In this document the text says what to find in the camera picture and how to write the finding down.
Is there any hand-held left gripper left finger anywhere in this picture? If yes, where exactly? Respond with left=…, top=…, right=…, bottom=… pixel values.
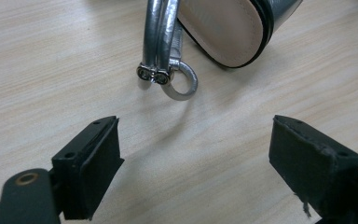
left=51, top=115, right=126, bottom=221

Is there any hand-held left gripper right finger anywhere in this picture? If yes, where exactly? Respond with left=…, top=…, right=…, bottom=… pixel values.
left=268, top=114, right=358, bottom=220

